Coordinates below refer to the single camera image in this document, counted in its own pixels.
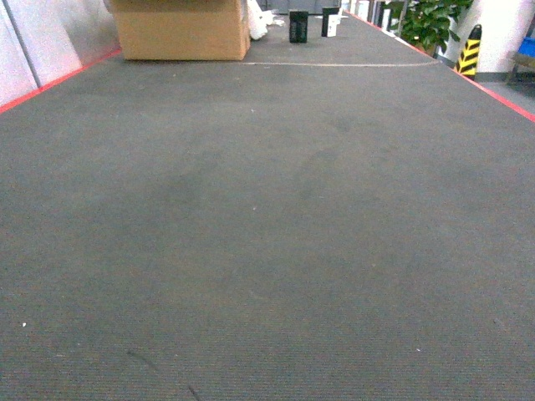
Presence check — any blue shelf bin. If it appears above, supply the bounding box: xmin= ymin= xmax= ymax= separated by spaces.
xmin=518 ymin=37 xmax=535 ymax=58

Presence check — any black and white box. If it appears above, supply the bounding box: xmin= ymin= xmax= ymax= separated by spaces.
xmin=321 ymin=7 xmax=340 ymax=38

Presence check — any black ribbed box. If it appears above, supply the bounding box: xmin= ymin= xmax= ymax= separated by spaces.
xmin=288 ymin=10 xmax=308 ymax=43

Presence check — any yellow black traffic cone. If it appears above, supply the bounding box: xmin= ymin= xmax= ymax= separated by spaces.
xmin=454 ymin=24 xmax=482 ymax=80

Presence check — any large open cardboard box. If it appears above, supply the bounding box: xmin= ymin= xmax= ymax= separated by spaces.
xmin=110 ymin=0 xmax=250 ymax=61

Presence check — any white foam roll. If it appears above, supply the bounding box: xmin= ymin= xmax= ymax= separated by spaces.
xmin=247 ymin=0 xmax=274 ymax=41

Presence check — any potted green plant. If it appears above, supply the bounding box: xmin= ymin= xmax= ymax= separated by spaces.
xmin=385 ymin=0 xmax=473 ymax=53

